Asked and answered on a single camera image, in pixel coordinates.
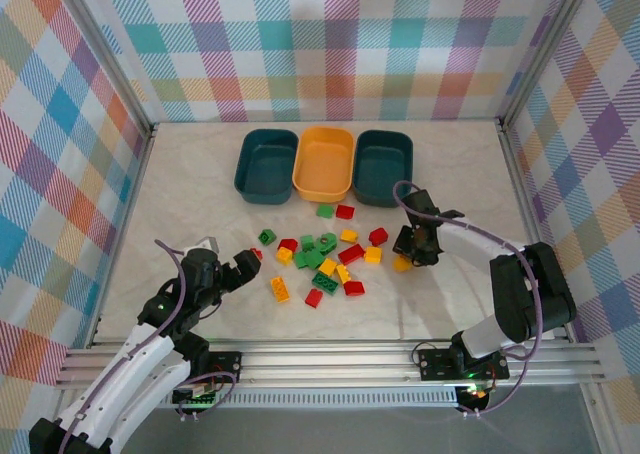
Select long yellow lego brick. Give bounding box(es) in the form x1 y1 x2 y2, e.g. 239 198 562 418
269 276 291 303

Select long red lego brick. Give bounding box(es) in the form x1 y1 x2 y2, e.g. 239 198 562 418
337 244 366 265

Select dark teal plastic container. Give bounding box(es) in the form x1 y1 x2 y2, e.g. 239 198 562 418
352 129 415 209
233 128 300 207

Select green lit controller board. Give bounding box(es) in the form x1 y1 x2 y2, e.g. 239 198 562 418
171 382 224 409

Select yellow plastic container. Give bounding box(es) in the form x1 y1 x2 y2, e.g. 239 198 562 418
291 126 357 204

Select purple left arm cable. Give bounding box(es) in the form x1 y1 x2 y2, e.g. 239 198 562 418
59 238 239 454

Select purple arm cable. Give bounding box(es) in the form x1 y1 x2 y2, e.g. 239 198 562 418
59 238 239 454
392 180 546 420

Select aluminium side rail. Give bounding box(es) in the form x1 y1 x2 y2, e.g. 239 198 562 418
497 121 584 345
85 122 160 349

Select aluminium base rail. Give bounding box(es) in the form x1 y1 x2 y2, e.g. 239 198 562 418
53 340 604 391

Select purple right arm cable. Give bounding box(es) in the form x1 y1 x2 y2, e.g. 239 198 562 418
392 180 546 420

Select grey slotted cable duct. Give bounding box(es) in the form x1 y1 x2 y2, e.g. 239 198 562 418
79 391 460 409

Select aluminium frame post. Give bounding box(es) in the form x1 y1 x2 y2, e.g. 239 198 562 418
47 0 159 140
497 0 600 131

